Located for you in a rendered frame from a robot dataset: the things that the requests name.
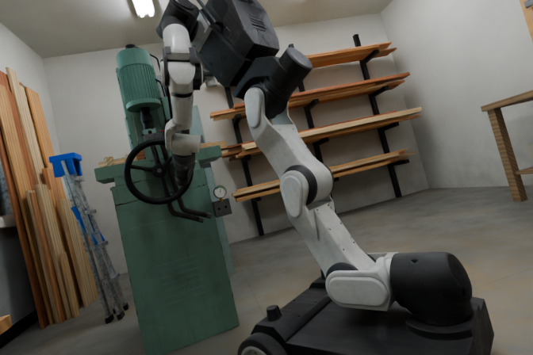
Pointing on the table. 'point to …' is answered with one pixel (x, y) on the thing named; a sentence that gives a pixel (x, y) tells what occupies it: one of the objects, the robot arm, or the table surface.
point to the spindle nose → (146, 117)
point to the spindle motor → (137, 79)
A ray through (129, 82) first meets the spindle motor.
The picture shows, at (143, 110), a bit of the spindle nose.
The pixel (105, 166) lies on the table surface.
